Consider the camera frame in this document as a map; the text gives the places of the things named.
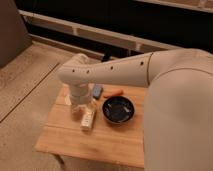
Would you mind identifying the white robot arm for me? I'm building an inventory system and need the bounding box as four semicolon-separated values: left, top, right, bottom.
58;48;213;171

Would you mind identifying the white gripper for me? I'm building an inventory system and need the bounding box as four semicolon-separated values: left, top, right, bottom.
69;84;92;113

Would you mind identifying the white shelf rail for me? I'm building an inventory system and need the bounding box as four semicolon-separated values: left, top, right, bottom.
19;10;179;53

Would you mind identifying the orange carrot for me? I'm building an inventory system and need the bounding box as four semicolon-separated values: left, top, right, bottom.
103;90;124;98

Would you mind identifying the blue sponge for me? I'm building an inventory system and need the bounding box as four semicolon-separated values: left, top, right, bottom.
92;84;103;99

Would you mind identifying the black bowl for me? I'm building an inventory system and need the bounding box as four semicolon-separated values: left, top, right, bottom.
102;96;135;124

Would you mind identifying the white plastic bottle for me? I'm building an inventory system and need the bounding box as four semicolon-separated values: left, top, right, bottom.
81;103;97;130

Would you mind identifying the white ceramic cup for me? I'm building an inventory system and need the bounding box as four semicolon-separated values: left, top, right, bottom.
65;95;72;106

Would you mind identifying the wooden side table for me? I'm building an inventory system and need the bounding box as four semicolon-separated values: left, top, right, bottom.
35;85;146;168

